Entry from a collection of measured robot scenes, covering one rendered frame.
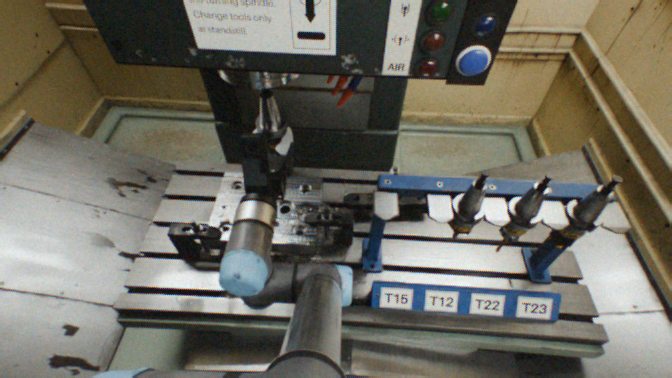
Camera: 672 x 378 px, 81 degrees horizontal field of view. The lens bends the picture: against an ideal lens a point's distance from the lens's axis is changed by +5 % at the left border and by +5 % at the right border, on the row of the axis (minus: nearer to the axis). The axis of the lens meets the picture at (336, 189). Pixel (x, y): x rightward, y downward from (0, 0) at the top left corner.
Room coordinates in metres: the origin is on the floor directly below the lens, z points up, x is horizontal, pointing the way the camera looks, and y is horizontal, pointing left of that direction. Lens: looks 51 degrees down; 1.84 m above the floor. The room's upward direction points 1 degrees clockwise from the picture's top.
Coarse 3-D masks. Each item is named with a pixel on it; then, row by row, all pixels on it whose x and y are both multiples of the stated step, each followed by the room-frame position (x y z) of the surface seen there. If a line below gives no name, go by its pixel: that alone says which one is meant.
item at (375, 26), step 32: (96, 0) 0.40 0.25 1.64; (128, 0) 0.39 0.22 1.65; (160, 0) 0.39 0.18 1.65; (352, 0) 0.38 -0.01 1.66; (384, 0) 0.38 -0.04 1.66; (128, 32) 0.40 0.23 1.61; (160, 32) 0.39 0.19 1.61; (192, 32) 0.39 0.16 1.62; (352, 32) 0.38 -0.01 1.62; (384, 32) 0.38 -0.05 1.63; (416, 32) 0.38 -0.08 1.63; (448, 32) 0.38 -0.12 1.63; (128, 64) 0.40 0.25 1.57; (160, 64) 0.40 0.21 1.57; (192, 64) 0.39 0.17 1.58; (224, 64) 0.39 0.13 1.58; (256, 64) 0.39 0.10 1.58; (288, 64) 0.39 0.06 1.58; (320, 64) 0.39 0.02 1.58; (352, 64) 0.38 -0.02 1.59; (448, 64) 0.38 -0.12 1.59
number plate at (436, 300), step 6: (426, 294) 0.38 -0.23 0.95; (432, 294) 0.38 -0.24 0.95; (438, 294) 0.38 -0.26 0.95; (444, 294) 0.38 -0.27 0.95; (450, 294) 0.38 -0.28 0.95; (456, 294) 0.38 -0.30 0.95; (426, 300) 0.37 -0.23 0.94; (432, 300) 0.37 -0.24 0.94; (438, 300) 0.37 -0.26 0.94; (444, 300) 0.37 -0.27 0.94; (450, 300) 0.37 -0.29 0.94; (456, 300) 0.37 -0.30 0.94; (426, 306) 0.36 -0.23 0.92; (432, 306) 0.36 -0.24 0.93; (438, 306) 0.36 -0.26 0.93; (444, 306) 0.36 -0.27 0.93; (450, 306) 0.36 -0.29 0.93; (456, 306) 0.36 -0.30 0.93
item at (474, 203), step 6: (474, 180) 0.46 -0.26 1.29; (474, 186) 0.45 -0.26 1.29; (486, 186) 0.45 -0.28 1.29; (468, 192) 0.45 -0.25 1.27; (474, 192) 0.44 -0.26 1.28; (480, 192) 0.44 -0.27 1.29; (462, 198) 0.45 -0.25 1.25; (468, 198) 0.44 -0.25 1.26; (474, 198) 0.44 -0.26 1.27; (480, 198) 0.44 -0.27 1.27; (462, 204) 0.44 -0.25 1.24; (468, 204) 0.44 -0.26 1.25; (474, 204) 0.43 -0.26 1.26; (480, 204) 0.44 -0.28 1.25; (462, 210) 0.44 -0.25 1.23; (468, 210) 0.43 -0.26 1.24; (474, 210) 0.43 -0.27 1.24
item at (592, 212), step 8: (592, 192) 0.45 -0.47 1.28; (600, 192) 0.44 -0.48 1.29; (584, 200) 0.45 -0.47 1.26; (592, 200) 0.44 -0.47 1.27; (600, 200) 0.43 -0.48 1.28; (608, 200) 0.43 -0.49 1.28; (576, 208) 0.44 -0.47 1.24; (584, 208) 0.43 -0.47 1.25; (592, 208) 0.43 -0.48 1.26; (600, 208) 0.42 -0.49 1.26; (576, 216) 0.43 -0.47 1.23; (584, 216) 0.42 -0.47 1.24; (592, 216) 0.42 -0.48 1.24
